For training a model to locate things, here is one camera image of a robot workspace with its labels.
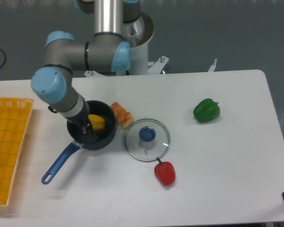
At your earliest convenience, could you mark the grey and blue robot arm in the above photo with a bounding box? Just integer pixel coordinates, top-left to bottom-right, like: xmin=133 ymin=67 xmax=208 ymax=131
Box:
xmin=31 ymin=0 xmax=141 ymax=143

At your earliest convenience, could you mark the green bell pepper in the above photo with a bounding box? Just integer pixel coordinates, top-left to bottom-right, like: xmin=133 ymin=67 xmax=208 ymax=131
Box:
xmin=193 ymin=98 xmax=221 ymax=123

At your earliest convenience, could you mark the dark pot with blue handle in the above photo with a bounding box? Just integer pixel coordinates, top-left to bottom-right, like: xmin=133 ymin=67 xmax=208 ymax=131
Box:
xmin=41 ymin=100 xmax=116 ymax=184

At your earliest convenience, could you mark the glass lid with blue knob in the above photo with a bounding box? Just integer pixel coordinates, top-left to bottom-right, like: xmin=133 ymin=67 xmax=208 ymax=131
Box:
xmin=124 ymin=118 xmax=171 ymax=162

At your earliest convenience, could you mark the toy bread loaf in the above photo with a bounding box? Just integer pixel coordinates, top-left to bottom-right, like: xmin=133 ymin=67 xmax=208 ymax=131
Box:
xmin=111 ymin=102 xmax=133 ymax=128

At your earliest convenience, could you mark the red bell pepper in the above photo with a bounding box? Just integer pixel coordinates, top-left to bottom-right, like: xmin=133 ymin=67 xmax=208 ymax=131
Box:
xmin=154 ymin=157 xmax=176 ymax=186

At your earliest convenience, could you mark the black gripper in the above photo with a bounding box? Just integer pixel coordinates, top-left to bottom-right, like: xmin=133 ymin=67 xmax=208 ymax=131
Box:
xmin=66 ymin=100 xmax=97 ymax=141

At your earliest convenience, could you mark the yellow woven basket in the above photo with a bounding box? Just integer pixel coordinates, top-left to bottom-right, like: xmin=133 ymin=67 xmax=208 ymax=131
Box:
xmin=0 ymin=97 xmax=34 ymax=207

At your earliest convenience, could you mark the yellow bell pepper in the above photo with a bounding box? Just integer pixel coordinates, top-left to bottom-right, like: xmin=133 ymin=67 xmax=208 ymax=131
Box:
xmin=89 ymin=114 xmax=106 ymax=134

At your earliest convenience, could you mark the white table clamp bracket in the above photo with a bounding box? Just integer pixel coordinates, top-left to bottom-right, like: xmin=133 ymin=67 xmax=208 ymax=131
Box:
xmin=208 ymin=59 xmax=217 ymax=72

